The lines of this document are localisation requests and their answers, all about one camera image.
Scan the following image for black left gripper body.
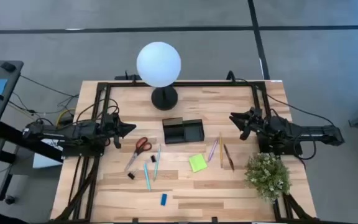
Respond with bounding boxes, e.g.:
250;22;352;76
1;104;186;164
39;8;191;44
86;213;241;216
100;112;121;139

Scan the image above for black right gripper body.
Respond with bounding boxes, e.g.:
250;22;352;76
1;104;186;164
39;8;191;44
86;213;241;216
244;107;265;133

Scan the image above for red-handled scissors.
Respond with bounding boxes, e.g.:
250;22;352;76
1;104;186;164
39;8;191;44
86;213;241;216
124;136;153;172

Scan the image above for yellow pencil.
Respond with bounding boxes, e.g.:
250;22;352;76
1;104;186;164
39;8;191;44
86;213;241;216
219;132;224;169

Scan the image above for brown pen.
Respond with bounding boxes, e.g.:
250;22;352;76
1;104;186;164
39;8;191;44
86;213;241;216
223;144;236;172

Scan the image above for purple pen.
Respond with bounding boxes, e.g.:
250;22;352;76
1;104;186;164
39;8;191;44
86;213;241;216
208;138;219;162

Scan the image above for teal pencil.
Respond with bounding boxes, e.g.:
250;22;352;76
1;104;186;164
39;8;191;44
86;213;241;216
143;162;152;192
153;143;162;182

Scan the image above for black mesh desk organizer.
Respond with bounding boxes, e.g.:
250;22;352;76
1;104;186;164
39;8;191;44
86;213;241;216
162;117;205;145

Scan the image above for green sticky note pad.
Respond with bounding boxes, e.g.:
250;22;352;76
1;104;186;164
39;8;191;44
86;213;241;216
188;153;208;174

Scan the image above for potted green plant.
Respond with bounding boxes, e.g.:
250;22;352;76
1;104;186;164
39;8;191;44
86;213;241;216
244;152;293;203

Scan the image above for white globe lamp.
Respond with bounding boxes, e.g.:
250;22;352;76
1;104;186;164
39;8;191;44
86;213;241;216
135;42;182;111

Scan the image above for white paper sheet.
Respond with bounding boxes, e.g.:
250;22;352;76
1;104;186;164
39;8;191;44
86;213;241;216
32;138;71;169

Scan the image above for grey side desk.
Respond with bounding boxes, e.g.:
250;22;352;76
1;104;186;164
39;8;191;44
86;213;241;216
0;60;64;202

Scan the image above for black computer mouse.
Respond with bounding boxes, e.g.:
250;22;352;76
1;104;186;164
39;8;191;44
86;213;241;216
0;62;17;73

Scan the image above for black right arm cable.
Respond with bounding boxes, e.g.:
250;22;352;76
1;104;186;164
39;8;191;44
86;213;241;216
233;77;337;127

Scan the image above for yellow cable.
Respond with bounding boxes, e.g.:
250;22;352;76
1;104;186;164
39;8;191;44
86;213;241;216
56;108;76;128

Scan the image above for black aluminium table frame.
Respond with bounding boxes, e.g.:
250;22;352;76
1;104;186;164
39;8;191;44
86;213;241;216
50;80;319;224

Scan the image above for black floor cable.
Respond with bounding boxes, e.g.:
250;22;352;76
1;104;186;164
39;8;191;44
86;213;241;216
7;74;80;116

